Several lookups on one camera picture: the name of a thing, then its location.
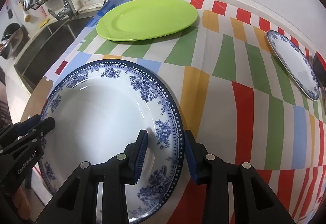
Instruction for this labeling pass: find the blue white plate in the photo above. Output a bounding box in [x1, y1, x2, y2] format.
[266, 30, 320, 101]
[39, 59, 184, 223]

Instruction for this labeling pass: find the red black bowl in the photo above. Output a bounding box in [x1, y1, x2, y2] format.
[313, 51, 326, 87]

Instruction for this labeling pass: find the green plate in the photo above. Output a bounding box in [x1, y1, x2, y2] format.
[96, 0, 198, 42]

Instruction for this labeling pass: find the steel kitchen sink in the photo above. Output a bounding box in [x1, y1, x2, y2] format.
[14, 15, 91, 92]

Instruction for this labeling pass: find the colourful striped cloth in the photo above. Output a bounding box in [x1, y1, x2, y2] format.
[54, 0, 325, 223]

